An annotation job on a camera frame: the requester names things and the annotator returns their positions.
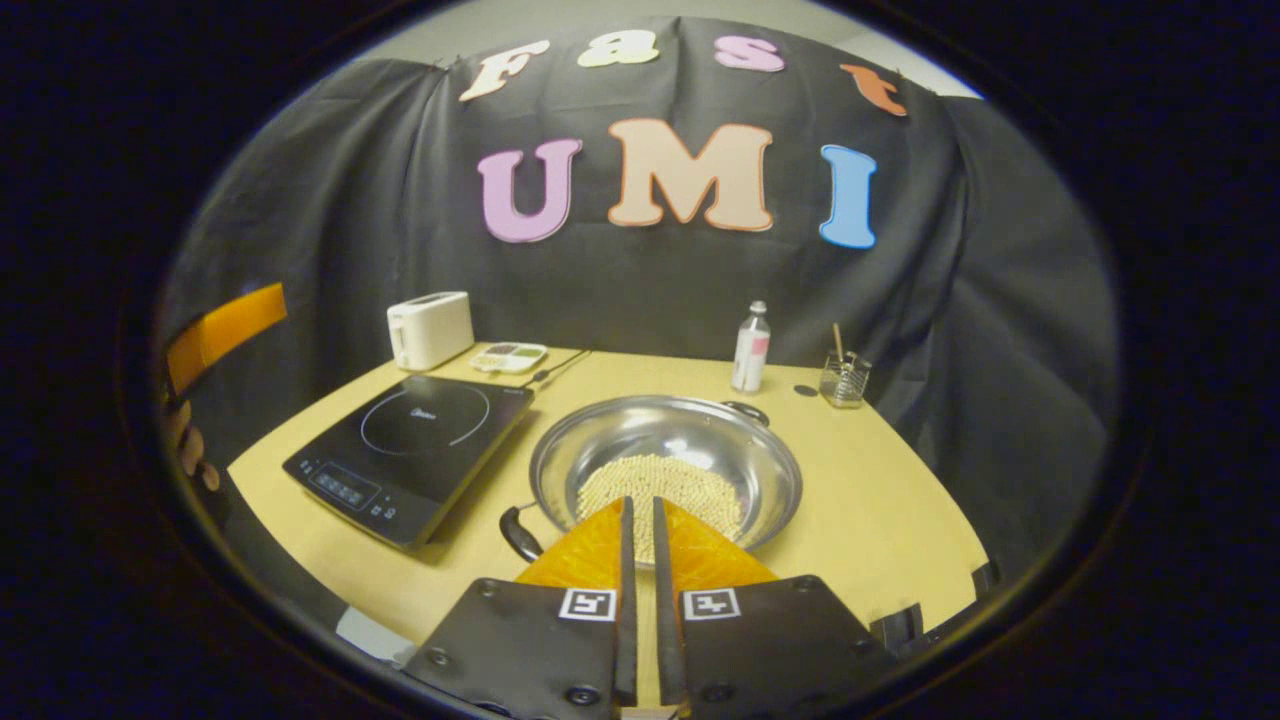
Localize clear plastic bottle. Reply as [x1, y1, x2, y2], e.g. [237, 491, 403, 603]
[731, 301, 772, 394]

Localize black backdrop cloth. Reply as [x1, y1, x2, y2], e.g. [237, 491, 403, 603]
[160, 15, 1121, 581]

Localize white toaster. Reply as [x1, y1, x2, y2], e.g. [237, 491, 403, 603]
[387, 291, 476, 373]

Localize black power cable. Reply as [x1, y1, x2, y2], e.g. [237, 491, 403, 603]
[530, 349, 593, 386]

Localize wire utensil holder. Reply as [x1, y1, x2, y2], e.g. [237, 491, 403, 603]
[820, 350, 872, 409]

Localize white compartment tray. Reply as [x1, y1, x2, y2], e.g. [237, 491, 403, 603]
[470, 342, 549, 375]

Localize pile of yellow soybeans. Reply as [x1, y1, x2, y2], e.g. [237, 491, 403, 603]
[577, 454, 743, 563]

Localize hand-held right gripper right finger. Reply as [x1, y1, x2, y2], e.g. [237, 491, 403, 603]
[653, 497, 899, 720]

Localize steel pot with black handles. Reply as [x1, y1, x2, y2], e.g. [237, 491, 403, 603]
[498, 394, 804, 571]

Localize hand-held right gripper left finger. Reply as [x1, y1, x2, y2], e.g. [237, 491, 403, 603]
[405, 497, 639, 720]

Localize black induction cooktop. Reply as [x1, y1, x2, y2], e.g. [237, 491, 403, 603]
[283, 374, 536, 550]

